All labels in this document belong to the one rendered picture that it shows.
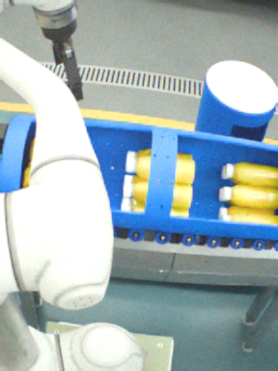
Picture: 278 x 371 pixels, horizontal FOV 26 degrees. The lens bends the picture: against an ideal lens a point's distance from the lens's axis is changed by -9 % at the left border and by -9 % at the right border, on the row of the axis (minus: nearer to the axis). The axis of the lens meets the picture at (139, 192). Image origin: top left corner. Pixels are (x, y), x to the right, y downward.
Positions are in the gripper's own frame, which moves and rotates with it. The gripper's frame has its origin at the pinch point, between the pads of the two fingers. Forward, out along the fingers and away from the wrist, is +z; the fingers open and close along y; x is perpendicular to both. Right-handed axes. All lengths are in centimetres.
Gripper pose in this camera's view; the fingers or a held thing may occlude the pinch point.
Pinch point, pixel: (68, 77)
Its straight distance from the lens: 138.5
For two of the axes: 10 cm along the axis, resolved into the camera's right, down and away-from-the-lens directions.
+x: 9.3, -3.3, 1.5
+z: 0.5, 5.2, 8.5
